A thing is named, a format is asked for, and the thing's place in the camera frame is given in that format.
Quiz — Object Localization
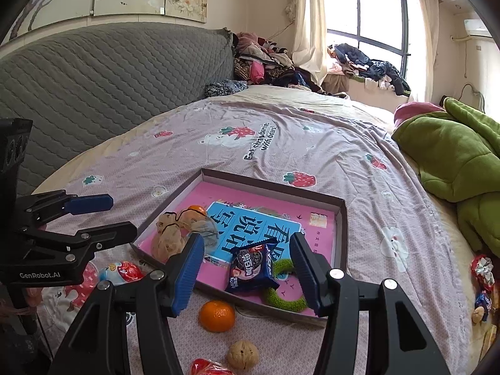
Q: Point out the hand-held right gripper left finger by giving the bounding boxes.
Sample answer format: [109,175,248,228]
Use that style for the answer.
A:
[49,233,206,375]

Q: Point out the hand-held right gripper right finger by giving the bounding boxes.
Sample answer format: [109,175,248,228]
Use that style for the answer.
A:
[288,232,448,375]

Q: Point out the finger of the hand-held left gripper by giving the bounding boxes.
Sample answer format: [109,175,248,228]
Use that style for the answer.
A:
[17,188,115,228]
[22,220,138,263]

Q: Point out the green fuzzy ring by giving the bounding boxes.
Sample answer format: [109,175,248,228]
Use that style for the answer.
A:
[262,258,309,308]

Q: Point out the egg-shaped toy packet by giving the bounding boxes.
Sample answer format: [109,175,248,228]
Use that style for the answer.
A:
[97,261,145,286]
[190,358,235,375]

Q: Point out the cream mesh drawstring bag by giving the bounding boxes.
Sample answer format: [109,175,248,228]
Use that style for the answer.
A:
[152,210,220,264]

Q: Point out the shallow grey cardboard tray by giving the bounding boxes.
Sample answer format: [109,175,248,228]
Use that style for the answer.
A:
[130,168,348,327]

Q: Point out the blue cookie packet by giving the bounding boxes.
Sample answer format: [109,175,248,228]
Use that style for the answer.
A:
[224,243,281,293]

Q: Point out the grey quilted headboard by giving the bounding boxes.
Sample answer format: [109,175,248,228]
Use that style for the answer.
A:
[0,22,235,196]

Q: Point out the strawberry printed pink blanket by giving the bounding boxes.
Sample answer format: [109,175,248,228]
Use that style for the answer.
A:
[23,96,475,375]

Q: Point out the red snack wrapper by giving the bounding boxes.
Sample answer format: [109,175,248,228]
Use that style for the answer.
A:
[471,254,496,293]

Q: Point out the blue patterned cloth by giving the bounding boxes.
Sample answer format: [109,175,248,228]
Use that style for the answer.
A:
[205,79,248,98]

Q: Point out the green fleece blanket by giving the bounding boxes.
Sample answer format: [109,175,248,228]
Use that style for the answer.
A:
[392,97,500,254]

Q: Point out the cream bed sheet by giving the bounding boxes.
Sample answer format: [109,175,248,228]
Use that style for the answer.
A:
[33,84,500,375]

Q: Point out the yellow snack packet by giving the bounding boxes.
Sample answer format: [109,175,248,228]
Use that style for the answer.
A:
[481,320,500,360]

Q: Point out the brown cloth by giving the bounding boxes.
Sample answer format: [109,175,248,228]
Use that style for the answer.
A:
[322,73,352,95]

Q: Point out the dark pink pillow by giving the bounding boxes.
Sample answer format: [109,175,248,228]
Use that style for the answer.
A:
[394,102,446,126]

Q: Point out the pile of mixed clothes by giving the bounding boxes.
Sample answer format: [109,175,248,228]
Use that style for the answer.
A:
[232,31,325,94]

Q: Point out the dark clothes on windowsill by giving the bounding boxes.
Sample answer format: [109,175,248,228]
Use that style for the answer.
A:
[327,43,412,96]

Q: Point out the cream curtain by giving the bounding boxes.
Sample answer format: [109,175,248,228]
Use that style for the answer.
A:
[414,0,440,104]
[293,0,328,75]

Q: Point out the black framed window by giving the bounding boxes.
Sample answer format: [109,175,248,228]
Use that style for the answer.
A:
[321,0,415,75]

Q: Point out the white air conditioner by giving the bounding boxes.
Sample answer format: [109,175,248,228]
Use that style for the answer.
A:
[464,19,493,40]

